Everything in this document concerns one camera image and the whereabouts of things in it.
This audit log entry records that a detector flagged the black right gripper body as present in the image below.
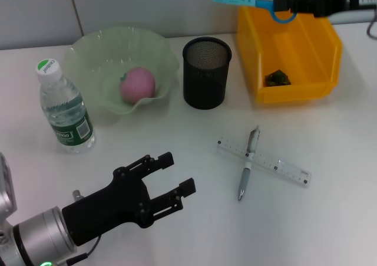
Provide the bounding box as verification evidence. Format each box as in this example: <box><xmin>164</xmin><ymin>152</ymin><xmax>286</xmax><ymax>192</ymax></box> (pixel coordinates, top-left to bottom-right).
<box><xmin>312</xmin><ymin>0</ymin><xmax>377</xmax><ymax>19</ymax></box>

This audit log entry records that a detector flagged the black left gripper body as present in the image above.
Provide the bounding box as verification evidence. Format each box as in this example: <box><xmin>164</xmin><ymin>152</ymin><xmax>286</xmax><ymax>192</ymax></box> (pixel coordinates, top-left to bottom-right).
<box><xmin>61</xmin><ymin>166</ymin><xmax>151</xmax><ymax>248</ymax></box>

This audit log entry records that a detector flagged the green plastic wrapper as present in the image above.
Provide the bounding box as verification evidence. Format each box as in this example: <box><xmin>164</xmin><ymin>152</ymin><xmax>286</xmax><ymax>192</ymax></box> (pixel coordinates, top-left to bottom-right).
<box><xmin>264</xmin><ymin>68</ymin><xmax>292</xmax><ymax>87</ymax></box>

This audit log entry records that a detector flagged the pink toy peach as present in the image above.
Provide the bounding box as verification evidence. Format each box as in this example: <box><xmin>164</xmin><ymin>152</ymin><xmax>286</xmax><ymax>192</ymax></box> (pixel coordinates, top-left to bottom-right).
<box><xmin>119</xmin><ymin>67</ymin><xmax>157</xmax><ymax>104</ymax></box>

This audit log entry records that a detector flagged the transparent plastic ruler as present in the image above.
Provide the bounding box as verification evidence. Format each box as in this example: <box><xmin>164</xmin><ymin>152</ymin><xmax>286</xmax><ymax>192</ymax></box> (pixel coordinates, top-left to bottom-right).
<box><xmin>216</xmin><ymin>135</ymin><xmax>313</xmax><ymax>189</ymax></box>

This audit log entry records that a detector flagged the clear green-label water bottle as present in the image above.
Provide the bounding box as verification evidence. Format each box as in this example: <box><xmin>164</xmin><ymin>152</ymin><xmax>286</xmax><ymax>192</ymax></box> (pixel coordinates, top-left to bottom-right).
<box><xmin>35</xmin><ymin>58</ymin><xmax>97</xmax><ymax>155</ymax></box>

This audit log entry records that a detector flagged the grey white ballpoint pen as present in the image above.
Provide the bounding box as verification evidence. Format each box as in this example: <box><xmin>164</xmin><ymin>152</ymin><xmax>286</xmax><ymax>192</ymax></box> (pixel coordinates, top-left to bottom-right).
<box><xmin>237</xmin><ymin>125</ymin><xmax>262</xmax><ymax>202</ymax></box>

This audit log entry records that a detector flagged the black mesh pen holder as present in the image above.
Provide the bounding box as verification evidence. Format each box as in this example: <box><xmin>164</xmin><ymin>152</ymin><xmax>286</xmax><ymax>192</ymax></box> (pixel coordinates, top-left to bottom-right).
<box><xmin>181</xmin><ymin>36</ymin><xmax>233</xmax><ymax>110</ymax></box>

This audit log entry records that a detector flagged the translucent green fruit plate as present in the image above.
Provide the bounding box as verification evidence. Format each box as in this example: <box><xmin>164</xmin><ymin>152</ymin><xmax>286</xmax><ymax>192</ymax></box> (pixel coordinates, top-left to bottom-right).
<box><xmin>63</xmin><ymin>25</ymin><xmax>180</xmax><ymax>122</ymax></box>

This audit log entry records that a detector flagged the yellow plastic bin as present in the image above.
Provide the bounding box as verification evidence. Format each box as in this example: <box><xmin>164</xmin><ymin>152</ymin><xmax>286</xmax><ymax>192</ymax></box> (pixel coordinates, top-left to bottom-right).
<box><xmin>235</xmin><ymin>0</ymin><xmax>344</xmax><ymax>104</ymax></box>

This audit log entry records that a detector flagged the left arm gripper cable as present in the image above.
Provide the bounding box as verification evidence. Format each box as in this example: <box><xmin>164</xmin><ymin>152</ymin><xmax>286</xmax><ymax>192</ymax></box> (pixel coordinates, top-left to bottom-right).
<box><xmin>55</xmin><ymin>189</ymin><xmax>101</xmax><ymax>266</ymax></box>

